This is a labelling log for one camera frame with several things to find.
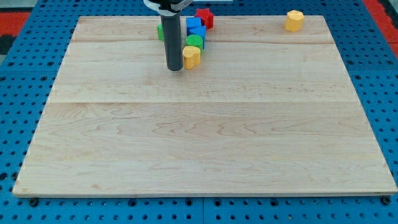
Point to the red star block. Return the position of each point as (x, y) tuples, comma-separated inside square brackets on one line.
[(206, 16)]

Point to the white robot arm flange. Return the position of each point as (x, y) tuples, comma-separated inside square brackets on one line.
[(167, 7)]

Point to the blue cube block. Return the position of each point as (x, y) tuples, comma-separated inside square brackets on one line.
[(191, 23)]

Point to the yellow heart block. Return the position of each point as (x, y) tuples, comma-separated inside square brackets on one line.
[(191, 57)]

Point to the light wooden board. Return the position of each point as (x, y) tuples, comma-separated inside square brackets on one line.
[(267, 113)]

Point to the green cylinder block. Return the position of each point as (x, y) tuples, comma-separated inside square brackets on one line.
[(194, 40)]

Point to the blue triangular block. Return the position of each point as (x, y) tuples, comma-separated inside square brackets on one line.
[(201, 31)]

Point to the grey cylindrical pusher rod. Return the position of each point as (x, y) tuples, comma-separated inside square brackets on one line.
[(172, 41)]

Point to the green block behind rod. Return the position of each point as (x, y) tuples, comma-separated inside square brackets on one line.
[(160, 32)]

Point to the yellow hexagon block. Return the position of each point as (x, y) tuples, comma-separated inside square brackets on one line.
[(294, 21)]

